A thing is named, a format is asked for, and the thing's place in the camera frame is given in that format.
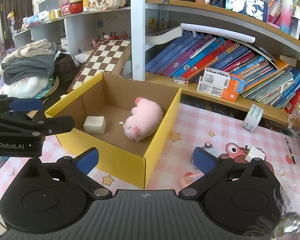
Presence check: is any lower orange white box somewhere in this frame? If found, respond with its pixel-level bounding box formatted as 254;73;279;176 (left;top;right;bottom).
197;76;239;102

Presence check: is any wooden chessboard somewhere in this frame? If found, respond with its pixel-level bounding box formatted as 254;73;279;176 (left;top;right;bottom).
67;40;131;93

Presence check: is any small red white box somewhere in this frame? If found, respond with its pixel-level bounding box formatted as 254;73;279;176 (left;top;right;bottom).
173;77;189;86

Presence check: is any black pen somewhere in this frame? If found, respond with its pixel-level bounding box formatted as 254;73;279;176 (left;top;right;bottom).
285;137;296;165

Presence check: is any white open book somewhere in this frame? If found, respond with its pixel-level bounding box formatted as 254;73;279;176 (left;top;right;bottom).
145;25;183;46

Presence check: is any pink plush pig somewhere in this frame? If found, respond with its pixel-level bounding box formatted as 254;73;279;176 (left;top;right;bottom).
123;97;164;142

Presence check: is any red round doll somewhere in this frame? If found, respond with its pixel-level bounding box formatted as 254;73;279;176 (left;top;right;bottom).
69;0;83;14

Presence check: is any grey folded cloth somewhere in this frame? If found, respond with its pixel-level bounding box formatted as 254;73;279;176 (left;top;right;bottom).
1;55;54;85

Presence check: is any white power adapter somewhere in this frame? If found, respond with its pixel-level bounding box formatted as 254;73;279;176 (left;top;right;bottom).
244;146;266;162

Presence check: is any orange white box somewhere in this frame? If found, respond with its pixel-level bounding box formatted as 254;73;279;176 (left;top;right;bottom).
197;76;239;102
202;68;245;94

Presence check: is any yellow cardboard box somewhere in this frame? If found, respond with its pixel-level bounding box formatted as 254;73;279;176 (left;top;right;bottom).
45;72;181;189

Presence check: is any pink cartoon desk mat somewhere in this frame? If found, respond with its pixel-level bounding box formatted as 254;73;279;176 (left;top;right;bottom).
0;103;300;199

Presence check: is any framed anime picture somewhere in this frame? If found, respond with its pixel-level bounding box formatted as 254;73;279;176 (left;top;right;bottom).
221;0;268;22

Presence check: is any white foam cube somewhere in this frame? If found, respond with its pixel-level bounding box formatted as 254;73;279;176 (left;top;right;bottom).
83;116;106;134

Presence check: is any clear tape roll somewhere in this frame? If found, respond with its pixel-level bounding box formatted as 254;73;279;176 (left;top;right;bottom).
242;104;264;132

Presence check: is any upper orange white box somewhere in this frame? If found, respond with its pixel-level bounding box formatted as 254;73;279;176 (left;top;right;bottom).
202;68;245;94

